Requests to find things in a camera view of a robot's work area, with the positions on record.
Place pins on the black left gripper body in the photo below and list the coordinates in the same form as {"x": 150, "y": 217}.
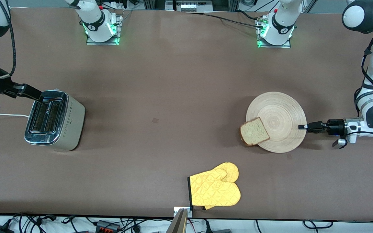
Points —
{"x": 334, "y": 125}

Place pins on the round light wooden plate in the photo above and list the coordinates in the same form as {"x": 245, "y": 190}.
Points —
{"x": 280, "y": 129}

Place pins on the slice of brown bread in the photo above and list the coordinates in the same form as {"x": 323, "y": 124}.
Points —
{"x": 254, "y": 132}

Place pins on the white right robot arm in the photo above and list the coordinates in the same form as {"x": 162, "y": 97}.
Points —
{"x": 94, "y": 16}

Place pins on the chrome two-slot toaster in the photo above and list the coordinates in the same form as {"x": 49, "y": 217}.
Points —
{"x": 68, "y": 126}

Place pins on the yellow quilted oven mitt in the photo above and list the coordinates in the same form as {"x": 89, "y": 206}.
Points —
{"x": 214, "y": 191}
{"x": 231, "y": 170}

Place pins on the black power adapter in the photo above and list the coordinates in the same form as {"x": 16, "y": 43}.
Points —
{"x": 0, "y": 229}

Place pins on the black connector block red tabs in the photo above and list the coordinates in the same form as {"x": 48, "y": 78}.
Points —
{"x": 107, "y": 226}

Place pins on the white power strip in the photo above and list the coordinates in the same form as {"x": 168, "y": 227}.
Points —
{"x": 193, "y": 6}

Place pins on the aluminium frame profile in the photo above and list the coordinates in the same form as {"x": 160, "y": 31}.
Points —
{"x": 155, "y": 4}

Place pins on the small white metal bracket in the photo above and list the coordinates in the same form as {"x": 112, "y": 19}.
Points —
{"x": 176, "y": 210}

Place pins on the tan camera mount beam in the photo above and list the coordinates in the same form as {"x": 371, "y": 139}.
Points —
{"x": 178, "y": 223}

